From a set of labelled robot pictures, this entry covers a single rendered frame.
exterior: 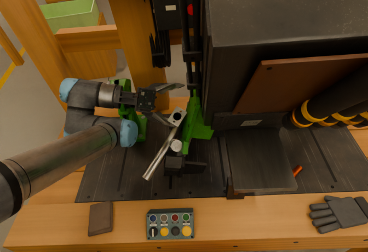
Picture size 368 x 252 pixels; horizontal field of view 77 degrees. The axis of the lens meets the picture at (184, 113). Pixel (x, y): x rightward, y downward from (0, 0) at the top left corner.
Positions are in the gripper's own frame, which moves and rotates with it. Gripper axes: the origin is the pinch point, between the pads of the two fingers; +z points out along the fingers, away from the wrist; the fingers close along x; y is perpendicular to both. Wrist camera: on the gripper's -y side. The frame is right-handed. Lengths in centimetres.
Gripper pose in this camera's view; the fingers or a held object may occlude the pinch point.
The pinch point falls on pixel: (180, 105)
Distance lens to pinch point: 74.8
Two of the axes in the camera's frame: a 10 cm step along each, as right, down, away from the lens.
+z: 9.8, 1.3, 1.3
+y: 1.3, 0.3, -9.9
